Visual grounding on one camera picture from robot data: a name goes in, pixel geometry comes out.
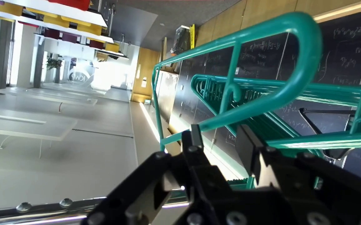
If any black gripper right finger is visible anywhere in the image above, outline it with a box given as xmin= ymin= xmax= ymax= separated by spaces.
xmin=236 ymin=124 xmax=361 ymax=209

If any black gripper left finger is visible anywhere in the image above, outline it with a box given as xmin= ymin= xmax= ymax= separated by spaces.
xmin=83 ymin=123 xmax=231 ymax=225

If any bunch of green hangers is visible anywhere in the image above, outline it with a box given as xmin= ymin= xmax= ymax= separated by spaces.
xmin=188 ymin=73 xmax=361 ymax=192

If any wooden door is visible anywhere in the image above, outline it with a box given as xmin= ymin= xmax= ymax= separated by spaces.
xmin=131 ymin=46 xmax=162 ymax=101

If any yellow floor sign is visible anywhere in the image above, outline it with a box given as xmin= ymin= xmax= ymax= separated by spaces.
xmin=187 ymin=22 xmax=198 ymax=49

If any white counter cabinet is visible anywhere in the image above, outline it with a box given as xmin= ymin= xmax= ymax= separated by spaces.
xmin=58 ymin=61 xmax=95 ymax=91

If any potted plant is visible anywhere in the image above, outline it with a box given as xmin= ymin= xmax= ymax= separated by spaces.
xmin=45 ymin=56 xmax=62 ymax=82

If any white rectangular table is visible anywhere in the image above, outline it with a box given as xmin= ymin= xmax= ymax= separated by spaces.
xmin=2 ymin=0 xmax=108 ymax=28

